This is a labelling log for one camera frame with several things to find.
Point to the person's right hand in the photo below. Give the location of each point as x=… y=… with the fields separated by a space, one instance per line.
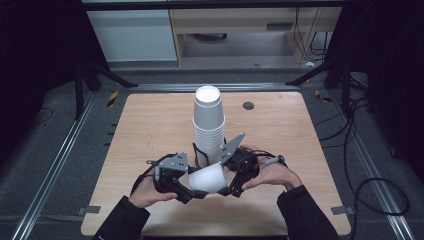
x=273 y=175

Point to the white cabinet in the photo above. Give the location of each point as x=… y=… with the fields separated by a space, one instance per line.
x=133 y=33

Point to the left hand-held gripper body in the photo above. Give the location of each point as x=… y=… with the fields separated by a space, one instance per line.
x=168 y=176

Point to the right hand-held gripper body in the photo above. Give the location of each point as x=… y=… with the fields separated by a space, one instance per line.
x=245 y=165

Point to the black round table grommet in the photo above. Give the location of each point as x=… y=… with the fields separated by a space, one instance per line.
x=248 y=105

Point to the grey tape piece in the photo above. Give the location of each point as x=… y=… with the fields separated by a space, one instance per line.
x=89 y=210
x=341 y=210

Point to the light wooden desk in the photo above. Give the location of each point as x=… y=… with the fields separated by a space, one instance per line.
x=233 y=20

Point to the stack of white paper cups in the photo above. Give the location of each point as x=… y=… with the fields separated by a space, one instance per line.
x=209 y=116

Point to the white paper drinking cup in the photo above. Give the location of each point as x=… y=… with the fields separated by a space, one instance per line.
x=208 y=179

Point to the person's left hand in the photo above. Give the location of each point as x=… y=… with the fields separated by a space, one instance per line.
x=146 y=195

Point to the black metal stand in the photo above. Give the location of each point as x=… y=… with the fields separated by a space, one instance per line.
x=345 y=90
x=79 y=93

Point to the aluminium floor rail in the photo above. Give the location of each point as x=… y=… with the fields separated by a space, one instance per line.
x=160 y=87
x=376 y=180
x=50 y=173

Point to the yellow black tape strip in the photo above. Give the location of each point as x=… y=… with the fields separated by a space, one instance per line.
x=112 y=99
x=322 y=96

